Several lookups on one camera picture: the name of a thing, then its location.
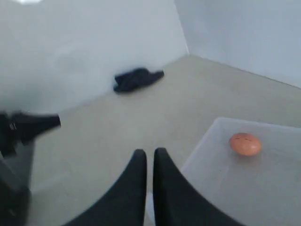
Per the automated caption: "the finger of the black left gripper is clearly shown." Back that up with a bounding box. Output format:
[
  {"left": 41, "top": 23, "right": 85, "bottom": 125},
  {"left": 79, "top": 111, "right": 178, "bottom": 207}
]
[{"left": 21, "top": 113, "right": 61, "bottom": 145}]

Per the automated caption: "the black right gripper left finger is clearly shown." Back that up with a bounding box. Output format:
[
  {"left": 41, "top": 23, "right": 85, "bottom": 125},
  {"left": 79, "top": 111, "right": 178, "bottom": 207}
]
[{"left": 66, "top": 149, "right": 147, "bottom": 226}]

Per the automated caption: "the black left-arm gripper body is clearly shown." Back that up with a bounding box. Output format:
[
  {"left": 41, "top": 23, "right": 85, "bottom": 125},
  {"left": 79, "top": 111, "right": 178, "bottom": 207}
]
[{"left": 0, "top": 111, "right": 26, "bottom": 158}]

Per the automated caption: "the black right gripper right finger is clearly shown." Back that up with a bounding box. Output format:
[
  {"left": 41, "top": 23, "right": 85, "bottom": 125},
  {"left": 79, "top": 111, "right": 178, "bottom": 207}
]
[{"left": 153, "top": 147, "right": 242, "bottom": 226}]

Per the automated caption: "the clear plastic bin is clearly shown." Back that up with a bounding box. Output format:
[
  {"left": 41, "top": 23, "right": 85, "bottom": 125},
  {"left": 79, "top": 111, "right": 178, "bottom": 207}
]
[{"left": 145, "top": 117, "right": 301, "bottom": 226}]

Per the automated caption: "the brown egg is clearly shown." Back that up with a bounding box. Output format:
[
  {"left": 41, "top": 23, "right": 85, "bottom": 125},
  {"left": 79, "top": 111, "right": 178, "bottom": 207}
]
[{"left": 229, "top": 133, "right": 261, "bottom": 156}]

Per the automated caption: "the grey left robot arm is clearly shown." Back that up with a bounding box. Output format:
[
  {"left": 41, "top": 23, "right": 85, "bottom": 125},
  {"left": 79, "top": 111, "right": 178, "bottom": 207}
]
[{"left": 0, "top": 112, "right": 147, "bottom": 226}]

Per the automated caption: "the dark crumpled cloth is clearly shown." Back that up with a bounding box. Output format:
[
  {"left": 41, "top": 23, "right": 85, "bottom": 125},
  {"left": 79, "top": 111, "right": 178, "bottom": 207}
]
[{"left": 113, "top": 68, "right": 165, "bottom": 93}]

